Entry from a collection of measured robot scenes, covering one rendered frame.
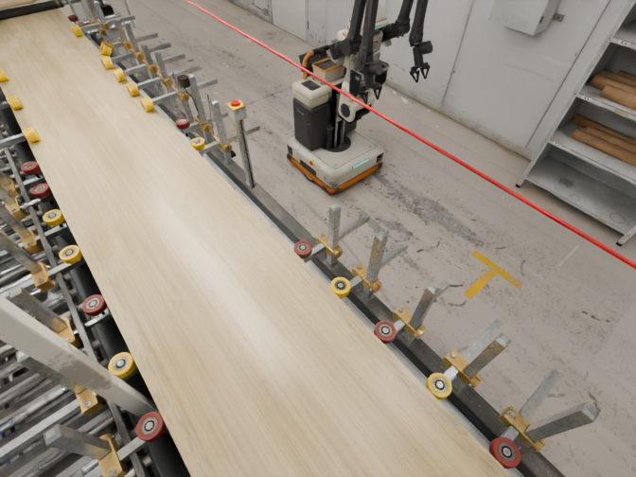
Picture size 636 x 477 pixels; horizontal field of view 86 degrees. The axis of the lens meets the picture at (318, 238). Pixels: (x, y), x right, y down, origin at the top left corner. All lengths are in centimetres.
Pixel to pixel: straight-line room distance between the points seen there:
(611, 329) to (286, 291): 226
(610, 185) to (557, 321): 147
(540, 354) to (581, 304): 55
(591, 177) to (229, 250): 319
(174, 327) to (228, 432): 43
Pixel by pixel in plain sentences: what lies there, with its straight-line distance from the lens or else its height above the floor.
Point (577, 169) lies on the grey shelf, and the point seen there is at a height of 14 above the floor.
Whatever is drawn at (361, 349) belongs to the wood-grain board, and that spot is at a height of 90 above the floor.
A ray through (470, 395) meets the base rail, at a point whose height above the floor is 70.
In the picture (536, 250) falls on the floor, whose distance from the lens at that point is 314.
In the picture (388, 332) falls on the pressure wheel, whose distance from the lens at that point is 134.
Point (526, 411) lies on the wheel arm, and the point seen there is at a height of 82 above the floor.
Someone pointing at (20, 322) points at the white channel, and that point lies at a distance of 92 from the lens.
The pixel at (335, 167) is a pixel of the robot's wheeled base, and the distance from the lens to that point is 288.
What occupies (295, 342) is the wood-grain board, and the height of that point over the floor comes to 90.
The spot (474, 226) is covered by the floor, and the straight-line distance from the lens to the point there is 308.
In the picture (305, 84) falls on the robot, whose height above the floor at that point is 81.
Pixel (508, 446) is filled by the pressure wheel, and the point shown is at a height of 91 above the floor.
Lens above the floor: 211
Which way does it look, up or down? 51 degrees down
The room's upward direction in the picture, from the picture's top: 1 degrees clockwise
